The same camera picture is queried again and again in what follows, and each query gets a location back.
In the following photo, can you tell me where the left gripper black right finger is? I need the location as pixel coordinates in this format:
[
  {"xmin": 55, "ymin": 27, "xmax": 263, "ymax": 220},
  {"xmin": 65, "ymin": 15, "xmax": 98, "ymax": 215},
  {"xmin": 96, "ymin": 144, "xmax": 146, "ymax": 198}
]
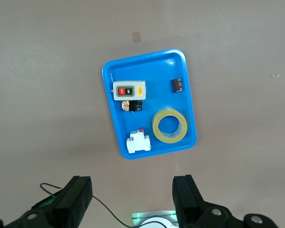
[{"xmin": 172, "ymin": 175, "xmax": 280, "ymax": 228}]

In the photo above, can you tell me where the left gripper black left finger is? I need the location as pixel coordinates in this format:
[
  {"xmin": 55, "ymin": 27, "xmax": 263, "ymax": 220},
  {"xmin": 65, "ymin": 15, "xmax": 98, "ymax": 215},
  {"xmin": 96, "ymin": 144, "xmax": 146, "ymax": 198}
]
[{"xmin": 0, "ymin": 175, "xmax": 93, "ymax": 228}]

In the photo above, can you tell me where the yellow clear tape roll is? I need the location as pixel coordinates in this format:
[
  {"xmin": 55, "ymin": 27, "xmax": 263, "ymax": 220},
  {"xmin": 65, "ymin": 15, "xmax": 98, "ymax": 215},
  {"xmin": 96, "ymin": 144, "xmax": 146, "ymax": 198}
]
[{"xmin": 152, "ymin": 107, "xmax": 188, "ymax": 144}]

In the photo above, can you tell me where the brown square tape patch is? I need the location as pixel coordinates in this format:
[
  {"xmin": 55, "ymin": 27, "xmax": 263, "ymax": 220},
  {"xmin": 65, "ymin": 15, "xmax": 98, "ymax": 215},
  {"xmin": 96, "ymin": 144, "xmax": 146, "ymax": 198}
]
[{"xmin": 132, "ymin": 31, "xmax": 142, "ymax": 44}]

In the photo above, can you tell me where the white circuit breaker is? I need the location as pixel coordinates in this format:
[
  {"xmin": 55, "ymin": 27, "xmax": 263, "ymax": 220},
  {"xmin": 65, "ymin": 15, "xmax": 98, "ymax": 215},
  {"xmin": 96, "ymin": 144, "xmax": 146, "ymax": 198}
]
[{"xmin": 126, "ymin": 128, "xmax": 152, "ymax": 154}]

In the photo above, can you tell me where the black orange push button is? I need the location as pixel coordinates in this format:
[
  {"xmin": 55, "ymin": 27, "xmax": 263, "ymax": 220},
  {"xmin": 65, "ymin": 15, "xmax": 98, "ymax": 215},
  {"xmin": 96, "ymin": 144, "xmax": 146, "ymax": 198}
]
[{"xmin": 121, "ymin": 100, "xmax": 143, "ymax": 113}]

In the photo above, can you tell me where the dark brown capacitor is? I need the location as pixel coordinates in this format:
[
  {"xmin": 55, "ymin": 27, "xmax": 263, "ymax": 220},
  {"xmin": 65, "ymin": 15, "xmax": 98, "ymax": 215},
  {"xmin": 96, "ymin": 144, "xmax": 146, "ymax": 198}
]
[{"xmin": 172, "ymin": 77, "xmax": 184, "ymax": 93}]

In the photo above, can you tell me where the blue plastic tray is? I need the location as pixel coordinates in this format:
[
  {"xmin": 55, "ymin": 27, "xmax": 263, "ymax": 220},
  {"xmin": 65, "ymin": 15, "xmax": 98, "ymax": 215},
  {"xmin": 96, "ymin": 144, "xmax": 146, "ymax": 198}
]
[{"xmin": 101, "ymin": 48, "xmax": 198, "ymax": 160}]

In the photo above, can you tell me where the thin black left gripper wire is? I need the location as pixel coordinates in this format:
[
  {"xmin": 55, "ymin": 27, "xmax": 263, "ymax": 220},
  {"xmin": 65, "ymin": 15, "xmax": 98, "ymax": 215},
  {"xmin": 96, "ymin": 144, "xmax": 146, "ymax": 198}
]
[{"xmin": 39, "ymin": 182, "xmax": 133, "ymax": 228}]

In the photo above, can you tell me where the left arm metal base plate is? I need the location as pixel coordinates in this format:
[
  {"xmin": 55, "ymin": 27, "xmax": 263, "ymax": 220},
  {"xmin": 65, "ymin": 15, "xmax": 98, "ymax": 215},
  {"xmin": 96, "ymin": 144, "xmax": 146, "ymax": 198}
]
[{"xmin": 132, "ymin": 210, "xmax": 179, "ymax": 228}]

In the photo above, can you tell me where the grey on off switch box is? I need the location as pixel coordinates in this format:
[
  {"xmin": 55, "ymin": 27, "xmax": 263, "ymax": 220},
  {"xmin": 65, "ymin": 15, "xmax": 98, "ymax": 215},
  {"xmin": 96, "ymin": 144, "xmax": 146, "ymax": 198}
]
[{"xmin": 112, "ymin": 80, "xmax": 147, "ymax": 101}]

